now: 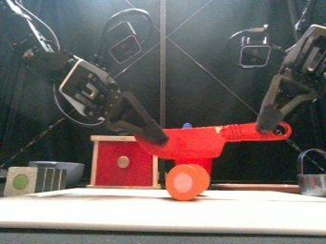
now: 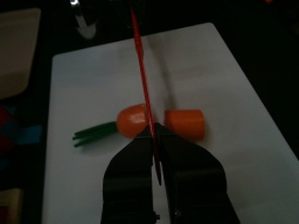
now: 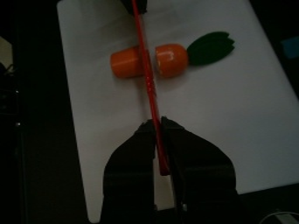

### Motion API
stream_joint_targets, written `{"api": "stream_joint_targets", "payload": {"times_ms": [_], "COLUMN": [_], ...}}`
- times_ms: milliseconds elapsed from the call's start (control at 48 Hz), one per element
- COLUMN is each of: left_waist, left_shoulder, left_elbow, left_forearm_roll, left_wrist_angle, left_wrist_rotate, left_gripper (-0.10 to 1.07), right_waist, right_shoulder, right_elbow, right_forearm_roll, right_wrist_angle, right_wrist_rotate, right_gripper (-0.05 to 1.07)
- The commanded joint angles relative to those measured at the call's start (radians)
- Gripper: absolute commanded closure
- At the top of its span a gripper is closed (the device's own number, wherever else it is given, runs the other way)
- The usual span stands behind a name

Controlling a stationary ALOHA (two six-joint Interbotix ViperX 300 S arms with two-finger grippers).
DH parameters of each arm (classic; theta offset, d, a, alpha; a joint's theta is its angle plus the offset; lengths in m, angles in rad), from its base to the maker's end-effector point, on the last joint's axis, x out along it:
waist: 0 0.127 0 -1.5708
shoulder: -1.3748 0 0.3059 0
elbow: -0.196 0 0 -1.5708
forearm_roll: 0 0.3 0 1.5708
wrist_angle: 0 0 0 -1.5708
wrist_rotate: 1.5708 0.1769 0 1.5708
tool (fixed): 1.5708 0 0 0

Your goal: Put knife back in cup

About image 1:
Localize red handled toy cup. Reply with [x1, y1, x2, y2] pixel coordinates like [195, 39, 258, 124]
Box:
[133, 121, 294, 160]

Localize red wooden box with knob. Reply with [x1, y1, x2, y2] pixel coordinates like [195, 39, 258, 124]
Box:
[87, 134, 161, 190]

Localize grey bowl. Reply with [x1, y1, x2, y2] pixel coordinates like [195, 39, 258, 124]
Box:
[28, 160, 85, 187]

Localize orange toy carrot slice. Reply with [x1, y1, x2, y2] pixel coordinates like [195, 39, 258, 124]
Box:
[164, 163, 211, 202]

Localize brown wooden board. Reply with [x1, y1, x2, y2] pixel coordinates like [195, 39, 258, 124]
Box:
[208, 183, 303, 193]

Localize sliced wooden block green dot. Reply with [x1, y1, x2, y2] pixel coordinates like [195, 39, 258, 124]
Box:
[2, 166, 68, 197]

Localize white cutting board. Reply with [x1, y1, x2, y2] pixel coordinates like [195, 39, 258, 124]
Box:
[0, 187, 326, 236]

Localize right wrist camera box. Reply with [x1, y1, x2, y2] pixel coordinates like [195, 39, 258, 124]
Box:
[238, 33, 272, 69]

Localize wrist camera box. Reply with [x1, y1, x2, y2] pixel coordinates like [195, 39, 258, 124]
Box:
[238, 33, 272, 69]
[105, 20, 144, 65]

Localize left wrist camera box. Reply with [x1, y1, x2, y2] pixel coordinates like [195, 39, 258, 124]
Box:
[105, 20, 144, 65]

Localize vertical metal frame pole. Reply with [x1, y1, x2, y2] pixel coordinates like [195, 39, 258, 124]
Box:
[159, 0, 168, 130]

